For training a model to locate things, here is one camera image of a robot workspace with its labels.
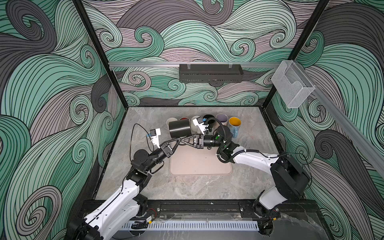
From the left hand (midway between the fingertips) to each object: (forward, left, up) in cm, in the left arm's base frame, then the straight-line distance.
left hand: (181, 139), depth 67 cm
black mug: (+2, 0, +6) cm, 6 cm away
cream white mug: (+32, 0, -23) cm, 39 cm away
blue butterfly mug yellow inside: (+23, -33, -17) cm, 44 cm away
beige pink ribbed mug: (+29, -27, -18) cm, 44 cm away
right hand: (-2, -1, -1) cm, 2 cm away
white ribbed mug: (+3, -6, +4) cm, 8 cm away
